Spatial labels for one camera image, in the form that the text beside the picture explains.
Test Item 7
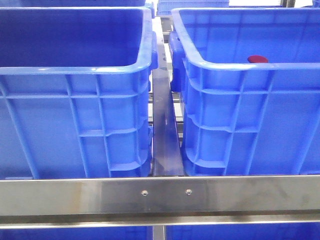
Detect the left rail screw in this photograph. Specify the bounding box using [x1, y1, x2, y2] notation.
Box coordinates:
[141, 190, 148, 196]

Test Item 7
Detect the blue bin front right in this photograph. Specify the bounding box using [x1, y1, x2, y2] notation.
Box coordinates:
[170, 7, 320, 176]

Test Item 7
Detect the steel front rail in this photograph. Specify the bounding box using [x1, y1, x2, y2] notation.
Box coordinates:
[0, 175, 320, 229]

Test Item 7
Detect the steel divider bar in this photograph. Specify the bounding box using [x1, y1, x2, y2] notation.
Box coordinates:
[152, 67, 185, 177]

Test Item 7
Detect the red push button tall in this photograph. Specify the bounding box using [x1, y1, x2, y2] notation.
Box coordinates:
[247, 55, 269, 64]

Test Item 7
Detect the blue bin front left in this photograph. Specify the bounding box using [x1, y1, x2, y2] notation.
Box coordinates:
[0, 7, 158, 180]

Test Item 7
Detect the lower shelf blue bin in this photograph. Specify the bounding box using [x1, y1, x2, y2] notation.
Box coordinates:
[0, 226, 153, 240]

